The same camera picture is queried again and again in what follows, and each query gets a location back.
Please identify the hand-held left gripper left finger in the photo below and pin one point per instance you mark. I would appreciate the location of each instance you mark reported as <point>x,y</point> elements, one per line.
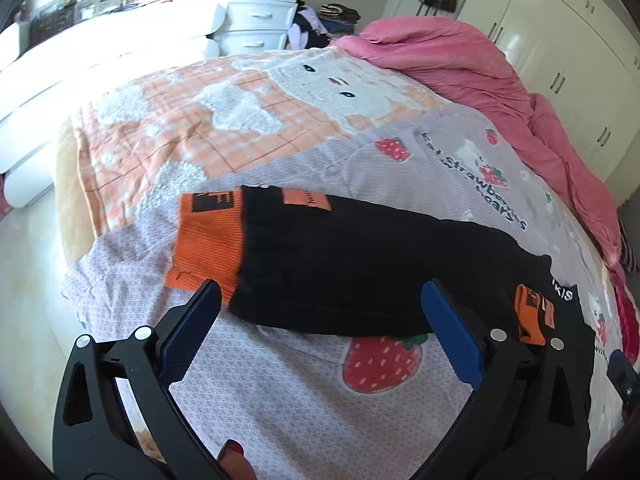
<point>192,332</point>

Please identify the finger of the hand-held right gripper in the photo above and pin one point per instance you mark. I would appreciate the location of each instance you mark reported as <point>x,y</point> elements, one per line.
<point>622,380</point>

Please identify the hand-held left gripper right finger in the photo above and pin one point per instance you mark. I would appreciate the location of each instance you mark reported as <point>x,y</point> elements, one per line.
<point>450,330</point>

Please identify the black garment with white letters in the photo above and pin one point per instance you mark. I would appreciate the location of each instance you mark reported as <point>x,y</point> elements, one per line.
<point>575,315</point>

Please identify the black pants with orange cuffs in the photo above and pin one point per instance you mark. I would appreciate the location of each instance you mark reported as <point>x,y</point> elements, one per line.
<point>350,270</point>

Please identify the pile of clothes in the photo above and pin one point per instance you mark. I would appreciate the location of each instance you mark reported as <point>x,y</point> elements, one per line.
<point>320,20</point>

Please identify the red fleece blanket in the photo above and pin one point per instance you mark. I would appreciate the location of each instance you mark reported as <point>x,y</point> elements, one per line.
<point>627,320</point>

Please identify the lilac strawberry print blanket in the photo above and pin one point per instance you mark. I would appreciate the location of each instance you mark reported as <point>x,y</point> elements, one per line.
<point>280,385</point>

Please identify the striped pillow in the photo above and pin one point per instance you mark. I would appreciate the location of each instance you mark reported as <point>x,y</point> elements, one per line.
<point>630,245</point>

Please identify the beige bed sheet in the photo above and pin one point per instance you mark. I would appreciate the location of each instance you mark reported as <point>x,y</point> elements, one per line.
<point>75,195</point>

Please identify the orange checked cat blanket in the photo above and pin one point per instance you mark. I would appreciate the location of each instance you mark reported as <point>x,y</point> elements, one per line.
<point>165,125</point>

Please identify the pink duvet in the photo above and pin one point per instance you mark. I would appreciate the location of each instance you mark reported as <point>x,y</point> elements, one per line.
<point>475,70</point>

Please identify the cream wardrobe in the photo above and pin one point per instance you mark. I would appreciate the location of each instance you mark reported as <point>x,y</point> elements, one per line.
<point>565,45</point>

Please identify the white drawer chest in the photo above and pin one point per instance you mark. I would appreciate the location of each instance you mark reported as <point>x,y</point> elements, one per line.
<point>255,15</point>

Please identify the cluttered shelf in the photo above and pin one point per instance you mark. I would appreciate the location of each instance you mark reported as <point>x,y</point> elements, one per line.
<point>90,5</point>

